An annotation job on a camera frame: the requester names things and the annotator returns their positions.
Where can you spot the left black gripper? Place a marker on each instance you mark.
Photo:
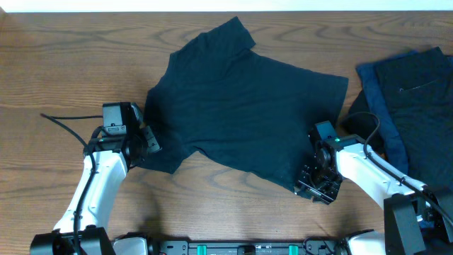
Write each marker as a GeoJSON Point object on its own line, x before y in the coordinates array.
{"type": "Point", "coordinates": [149, 138]}

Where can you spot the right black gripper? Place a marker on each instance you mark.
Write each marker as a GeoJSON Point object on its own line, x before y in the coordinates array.
{"type": "Point", "coordinates": [317, 188]}

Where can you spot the dark teal t-shirt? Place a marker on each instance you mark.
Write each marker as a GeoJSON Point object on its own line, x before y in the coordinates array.
{"type": "Point", "coordinates": [239, 109]}

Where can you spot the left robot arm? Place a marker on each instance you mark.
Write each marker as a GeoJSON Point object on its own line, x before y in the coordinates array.
{"type": "Point", "coordinates": [118, 145]}

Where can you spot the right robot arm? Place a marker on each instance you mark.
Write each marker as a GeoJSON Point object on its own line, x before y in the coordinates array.
{"type": "Point", "coordinates": [417, 218]}

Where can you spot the navy blue folded garment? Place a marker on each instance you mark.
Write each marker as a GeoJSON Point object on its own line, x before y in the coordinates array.
{"type": "Point", "coordinates": [392, 143]}

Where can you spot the black folded garment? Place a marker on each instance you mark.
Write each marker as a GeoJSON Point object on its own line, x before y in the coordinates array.
{"type": "Point", "coordinates": [417, 90]}

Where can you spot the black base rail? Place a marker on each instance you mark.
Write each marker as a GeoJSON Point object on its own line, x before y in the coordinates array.
{"type": "Point", "coordinates": [247, 248]}

